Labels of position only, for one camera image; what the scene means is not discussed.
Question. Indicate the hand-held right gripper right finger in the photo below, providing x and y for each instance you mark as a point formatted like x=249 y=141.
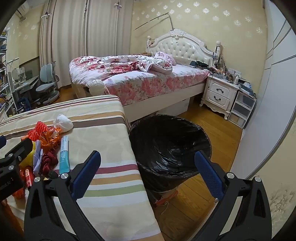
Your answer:
x=209 y=176

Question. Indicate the metal bookshelf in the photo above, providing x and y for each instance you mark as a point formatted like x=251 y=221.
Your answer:
x=3 y=81

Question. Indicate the dark clothing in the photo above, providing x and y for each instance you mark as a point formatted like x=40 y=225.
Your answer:
x=198 y=63

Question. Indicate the white plastic bag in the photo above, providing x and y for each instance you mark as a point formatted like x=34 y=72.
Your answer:
x=63 y=122

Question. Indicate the white air conditioner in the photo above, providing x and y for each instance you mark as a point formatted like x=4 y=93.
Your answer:
x=23 y=9

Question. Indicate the beige curtain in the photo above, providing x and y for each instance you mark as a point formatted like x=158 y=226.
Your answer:
x=108 y=27
x=64 y=41

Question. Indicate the clear plastic drawer unit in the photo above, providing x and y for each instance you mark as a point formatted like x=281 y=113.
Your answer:
x=240 y=109

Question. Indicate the grey desk chair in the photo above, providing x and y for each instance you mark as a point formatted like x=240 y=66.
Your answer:
x=46 y=76

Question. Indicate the cluster of small bottles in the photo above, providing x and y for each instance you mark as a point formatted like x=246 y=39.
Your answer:
x=226 y=75

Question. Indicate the orange snack wrapper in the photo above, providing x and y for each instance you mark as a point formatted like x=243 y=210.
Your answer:
x=49 y=141

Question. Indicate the thin metal rod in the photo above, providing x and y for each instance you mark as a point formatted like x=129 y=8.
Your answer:
x=157 y=19

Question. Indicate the red foam net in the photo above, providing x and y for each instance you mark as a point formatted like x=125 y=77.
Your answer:
x=39 y=129
x=19 y=193

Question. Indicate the floral bed sheet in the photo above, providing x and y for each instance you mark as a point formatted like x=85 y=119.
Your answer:
x=161 y=83

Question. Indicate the white blue paper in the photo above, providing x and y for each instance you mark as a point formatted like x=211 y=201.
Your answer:
x=38 y=161

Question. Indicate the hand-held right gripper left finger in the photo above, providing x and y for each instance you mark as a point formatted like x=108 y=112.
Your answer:
x=86 y=173

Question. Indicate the teal toothpaste tube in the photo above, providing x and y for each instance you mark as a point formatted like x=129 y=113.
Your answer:
x=64 y=157

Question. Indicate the grey study desk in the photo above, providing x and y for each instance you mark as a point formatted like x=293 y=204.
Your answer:
x=25 y=83

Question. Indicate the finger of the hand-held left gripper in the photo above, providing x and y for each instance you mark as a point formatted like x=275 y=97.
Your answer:
x=2 y=141
x=20 y=147

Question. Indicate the floral quilt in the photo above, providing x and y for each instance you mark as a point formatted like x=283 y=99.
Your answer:
x=120 y=67

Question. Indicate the yellow foam net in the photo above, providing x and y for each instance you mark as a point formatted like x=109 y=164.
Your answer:
x=30 y=160

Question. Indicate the blue storage basket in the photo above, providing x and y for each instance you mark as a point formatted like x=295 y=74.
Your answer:
x=23 y=104

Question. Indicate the black-lined trash bin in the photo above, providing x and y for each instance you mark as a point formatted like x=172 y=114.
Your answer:
x=161 y=143

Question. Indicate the white wardrobe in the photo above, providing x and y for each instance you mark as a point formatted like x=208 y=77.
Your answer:
x=272 y=92

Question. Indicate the white nightstand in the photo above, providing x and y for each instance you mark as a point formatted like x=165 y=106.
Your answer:
x=219 y=90

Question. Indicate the white bed with tufted headboard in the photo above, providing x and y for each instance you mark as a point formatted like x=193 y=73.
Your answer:
x=180 y=46

